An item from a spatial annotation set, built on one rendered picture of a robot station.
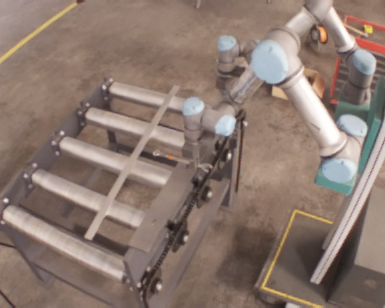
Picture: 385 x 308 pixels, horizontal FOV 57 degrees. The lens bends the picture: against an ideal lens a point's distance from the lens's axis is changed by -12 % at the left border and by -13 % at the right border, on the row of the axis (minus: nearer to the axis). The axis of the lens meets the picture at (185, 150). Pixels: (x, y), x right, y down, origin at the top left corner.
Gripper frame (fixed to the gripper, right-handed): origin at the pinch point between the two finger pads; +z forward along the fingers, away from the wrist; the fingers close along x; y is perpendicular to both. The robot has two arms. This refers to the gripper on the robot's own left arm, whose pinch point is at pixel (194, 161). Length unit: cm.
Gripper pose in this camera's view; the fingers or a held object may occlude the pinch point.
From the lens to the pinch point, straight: 166.5
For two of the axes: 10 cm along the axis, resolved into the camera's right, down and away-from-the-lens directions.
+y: -9.1, -2.7, 3.1
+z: 0.3, 7.0, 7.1
